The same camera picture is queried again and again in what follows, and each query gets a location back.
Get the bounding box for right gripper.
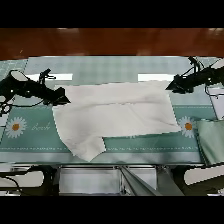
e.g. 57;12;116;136
165;73;198;95

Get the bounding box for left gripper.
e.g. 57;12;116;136
35;84;72;107

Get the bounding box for white garment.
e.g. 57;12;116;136
51;80;183;163

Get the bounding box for pale green garment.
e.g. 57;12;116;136
194;118;224;167

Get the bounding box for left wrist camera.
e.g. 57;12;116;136
38;68;57;86

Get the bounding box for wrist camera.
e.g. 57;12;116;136
38;68;57;86
187;55;205;74

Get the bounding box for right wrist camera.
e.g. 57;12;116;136
187;55;205;74

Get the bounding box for black cable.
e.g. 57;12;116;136
0;98;46;117

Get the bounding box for silver frame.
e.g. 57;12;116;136
0;161;224;197

